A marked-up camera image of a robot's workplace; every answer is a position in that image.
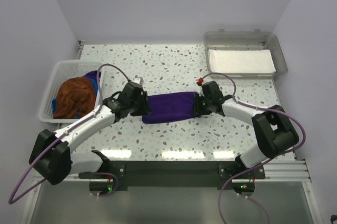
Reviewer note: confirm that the brown towel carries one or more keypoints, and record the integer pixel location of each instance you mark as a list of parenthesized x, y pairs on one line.
[(75, 98)]

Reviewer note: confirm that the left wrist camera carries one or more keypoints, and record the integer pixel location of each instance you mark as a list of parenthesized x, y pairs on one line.
[(138, 80)]

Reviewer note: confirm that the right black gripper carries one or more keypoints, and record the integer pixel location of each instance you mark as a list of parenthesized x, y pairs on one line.
[(198, 110)]

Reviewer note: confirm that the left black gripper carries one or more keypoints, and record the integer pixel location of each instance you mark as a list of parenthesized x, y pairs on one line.
[(145, 109)]

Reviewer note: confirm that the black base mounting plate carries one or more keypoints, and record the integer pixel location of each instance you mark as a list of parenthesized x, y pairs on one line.
[(126, 174)]

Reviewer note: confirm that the clear plastic bin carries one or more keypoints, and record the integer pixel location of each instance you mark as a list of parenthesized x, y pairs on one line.
[(244, 40)]

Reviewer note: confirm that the blue towel in basket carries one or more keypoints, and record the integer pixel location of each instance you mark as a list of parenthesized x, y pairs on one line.
[(54, 105)]

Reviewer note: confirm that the white plastic laundry basket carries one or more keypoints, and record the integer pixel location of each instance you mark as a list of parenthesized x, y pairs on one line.
[(63, 71)]

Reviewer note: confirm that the purple towel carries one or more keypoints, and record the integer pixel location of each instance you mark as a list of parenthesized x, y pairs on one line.
[(172, 107), (92, 76)]

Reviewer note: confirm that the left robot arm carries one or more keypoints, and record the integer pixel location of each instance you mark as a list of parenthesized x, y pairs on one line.
[(53, 155)]

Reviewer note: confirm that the purple towel in basket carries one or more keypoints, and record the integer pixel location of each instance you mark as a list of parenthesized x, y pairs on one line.
[(92, 76)]

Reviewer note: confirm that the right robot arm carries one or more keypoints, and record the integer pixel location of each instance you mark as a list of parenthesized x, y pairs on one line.
[(273, 130)]

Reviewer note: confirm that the white folded towel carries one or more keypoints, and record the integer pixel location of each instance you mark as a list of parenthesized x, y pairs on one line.
[(241, 61)]

